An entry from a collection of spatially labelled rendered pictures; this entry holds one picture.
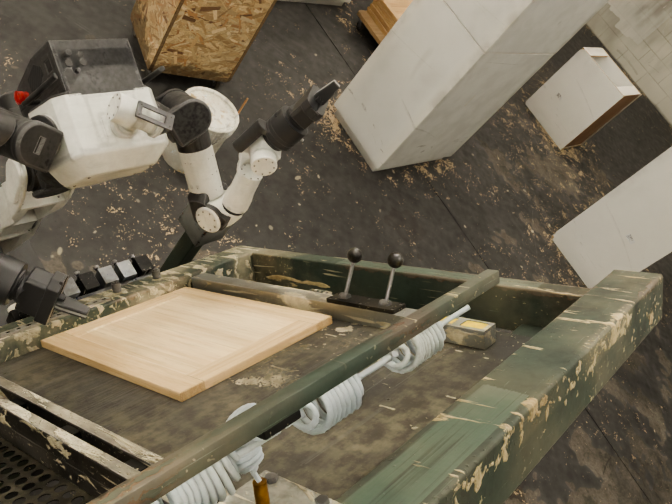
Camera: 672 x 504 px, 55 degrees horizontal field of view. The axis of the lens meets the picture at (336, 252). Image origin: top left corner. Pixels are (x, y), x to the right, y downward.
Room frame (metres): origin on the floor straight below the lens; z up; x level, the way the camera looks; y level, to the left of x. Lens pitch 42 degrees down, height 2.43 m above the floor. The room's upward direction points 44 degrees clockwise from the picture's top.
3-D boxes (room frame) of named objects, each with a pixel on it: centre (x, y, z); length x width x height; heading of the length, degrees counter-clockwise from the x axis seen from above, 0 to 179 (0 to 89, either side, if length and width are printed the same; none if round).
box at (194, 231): (1.48, 0.39, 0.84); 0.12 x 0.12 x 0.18; 74
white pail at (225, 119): (2.44, 0.92, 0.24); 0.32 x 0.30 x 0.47; 160
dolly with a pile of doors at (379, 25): (5.04, 0.89, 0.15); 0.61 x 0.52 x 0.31; 160
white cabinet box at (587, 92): (6.29, -0.64, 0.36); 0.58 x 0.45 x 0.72; 70
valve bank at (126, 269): (1.04, 0.44, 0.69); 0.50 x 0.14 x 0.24; 164
